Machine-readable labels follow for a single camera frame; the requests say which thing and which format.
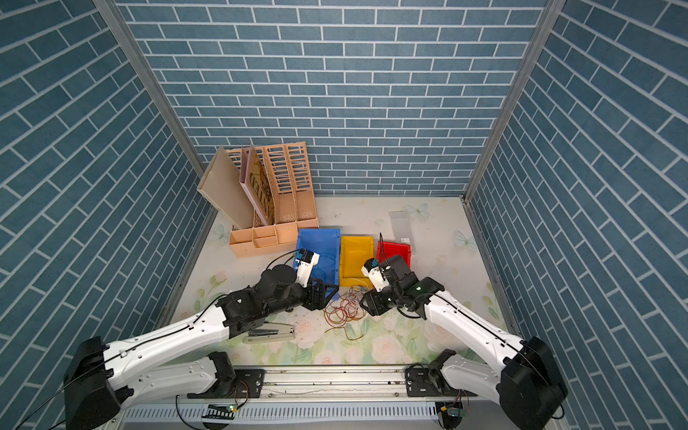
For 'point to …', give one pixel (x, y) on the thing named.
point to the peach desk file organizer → (288, 170)
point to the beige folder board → (220, 185)
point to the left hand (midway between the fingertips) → (338, 289)
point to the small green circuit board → (453, 411)
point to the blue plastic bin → (326, 244)
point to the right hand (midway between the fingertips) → (368, 301)
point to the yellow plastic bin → (355, 251)
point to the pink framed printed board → (256, 180)
